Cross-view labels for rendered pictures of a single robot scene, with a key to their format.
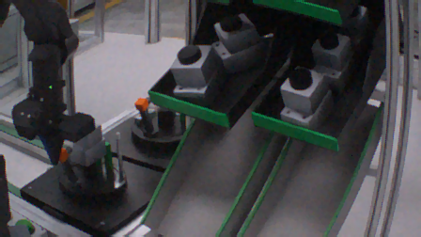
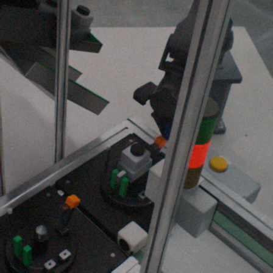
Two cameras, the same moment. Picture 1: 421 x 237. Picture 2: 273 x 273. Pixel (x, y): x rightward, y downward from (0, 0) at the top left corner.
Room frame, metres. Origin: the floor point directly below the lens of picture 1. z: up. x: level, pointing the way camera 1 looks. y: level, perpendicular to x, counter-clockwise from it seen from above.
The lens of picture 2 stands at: (1.82, 0.31, 1.94)
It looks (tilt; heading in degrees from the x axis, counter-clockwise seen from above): 42 degrees down; 189
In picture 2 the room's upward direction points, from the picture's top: 8 degrees clockwise
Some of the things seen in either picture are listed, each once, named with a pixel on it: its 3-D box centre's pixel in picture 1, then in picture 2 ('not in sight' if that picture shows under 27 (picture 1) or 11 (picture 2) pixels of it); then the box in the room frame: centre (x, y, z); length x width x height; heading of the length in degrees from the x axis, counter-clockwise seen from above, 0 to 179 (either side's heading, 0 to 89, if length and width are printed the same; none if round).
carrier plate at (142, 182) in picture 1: (92, 189); (130, 188); (1.01, 0.22, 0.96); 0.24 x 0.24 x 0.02; 60
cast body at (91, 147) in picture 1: (89, 137); (132, 161); (1.02, 0.21, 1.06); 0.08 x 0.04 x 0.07; 150
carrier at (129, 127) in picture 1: (164, 115); (41, 239); (1.23, 0.09, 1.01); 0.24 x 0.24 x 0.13; 60
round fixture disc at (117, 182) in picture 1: (91, 180); (131, 183); (1.01, 0.22, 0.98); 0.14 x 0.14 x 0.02
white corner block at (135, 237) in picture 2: not in sight; (131, 238); (1.14, 0.25, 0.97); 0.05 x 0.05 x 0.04; 60
